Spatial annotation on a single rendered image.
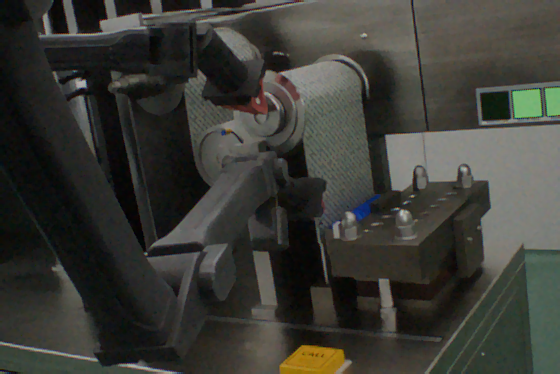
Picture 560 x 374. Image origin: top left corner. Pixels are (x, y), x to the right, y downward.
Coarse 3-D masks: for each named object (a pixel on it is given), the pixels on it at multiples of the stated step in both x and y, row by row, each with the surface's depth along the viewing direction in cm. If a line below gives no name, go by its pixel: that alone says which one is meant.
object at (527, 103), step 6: (528, 90) 131; (534, 90) 130; (516, 96) 132; (522, 96) 132; (528, 96) 131; (534, 96) 130; (540, 96) 130; (516, 102) 132; (522, 102) 132; (528, 102) 131; (534, 102) 131; (540, 102) 130; (516, 108) 133; (522, 108) 132; (528, 108) 132; (534, 108) 131; (540, 108) 131; (516, 114) 133; (522, 114) 132; (528, 114) 132; (534, 114) 131; (540, 114) 131
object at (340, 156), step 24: (360, 120) 139; (312, 144) 123; (336, 144) 131; (360, 144) 139; (312, 168) 123; (336, 168) 130; (360, 168) 139; (336, 192) 130; (360, 192) 139; (336, 216) 130
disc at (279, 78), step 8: (272, 72) 121; (272, 80) 121; (280, 80) 120; (288, 80) 119; (288, 88) 120; (296, 88) 119; (296, 96) 119; (296, 104) 120; (304, 112) 119; (240, 120) 127; (304, 120) 120; (240, 128) 127; (296, 128) 121; (304, 128) 120; (248, 136) 127; (296, 136) 121; (288, 144) 123; (296, 144) 122; (280, 152) 124
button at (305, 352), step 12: (300, 348) 106; (312, 348) 105; (324, 348) 105; (288, 360) 103; (300, 360) 102; (312, 360) 101; (324, 360) 101; (336, 360) 102; (288, 372) 101; (300, 372) 100; (312, 372) 99; (324, 372) 99
